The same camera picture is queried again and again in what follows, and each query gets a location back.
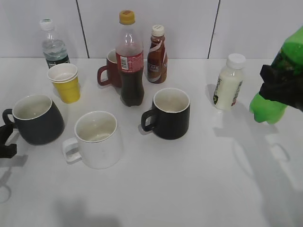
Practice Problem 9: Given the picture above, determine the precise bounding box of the cola bottle yellow cap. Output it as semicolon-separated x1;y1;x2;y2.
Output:
116;10;144;106

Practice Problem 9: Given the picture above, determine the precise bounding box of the black mug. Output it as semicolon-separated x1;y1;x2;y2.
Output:
141;87;190;140

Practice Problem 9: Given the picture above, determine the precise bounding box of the clear water bottle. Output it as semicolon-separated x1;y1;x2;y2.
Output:
39;19;70;68

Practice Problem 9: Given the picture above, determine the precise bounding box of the yellow paper cup stack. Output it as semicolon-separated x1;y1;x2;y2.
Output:
47;63;80;104

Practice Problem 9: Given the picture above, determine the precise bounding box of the white milk bottle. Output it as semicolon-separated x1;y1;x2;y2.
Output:
213;53;246;110

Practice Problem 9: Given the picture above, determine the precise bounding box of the green sprite bottle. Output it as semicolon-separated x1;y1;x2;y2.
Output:
250;27;303;124

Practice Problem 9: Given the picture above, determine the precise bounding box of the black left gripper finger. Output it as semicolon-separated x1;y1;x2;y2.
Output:
259;65;303;109
0;144;17;158
0;124;13;145

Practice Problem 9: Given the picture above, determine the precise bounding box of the white mug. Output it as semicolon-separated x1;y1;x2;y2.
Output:
61;111;124;169

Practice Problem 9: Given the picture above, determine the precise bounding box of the dark gray round mug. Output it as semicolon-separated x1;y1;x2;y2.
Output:
2;95;65;145

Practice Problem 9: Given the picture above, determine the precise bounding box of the red mug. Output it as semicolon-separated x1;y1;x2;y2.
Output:
97;49;122;88

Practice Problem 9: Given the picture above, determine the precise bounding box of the brown coffee bottle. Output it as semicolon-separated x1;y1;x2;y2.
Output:
147;25;168;84

